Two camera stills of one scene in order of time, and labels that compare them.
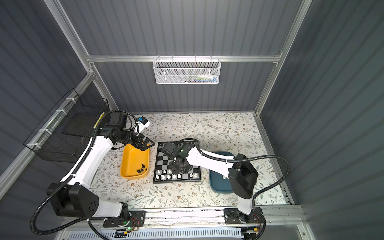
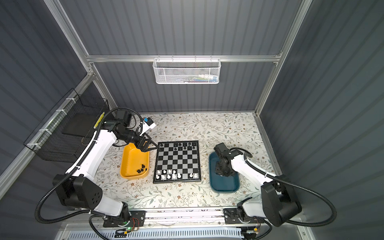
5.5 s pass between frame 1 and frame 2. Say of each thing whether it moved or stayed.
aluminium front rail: stayed
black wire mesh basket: stayed
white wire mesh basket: stayed
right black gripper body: moved
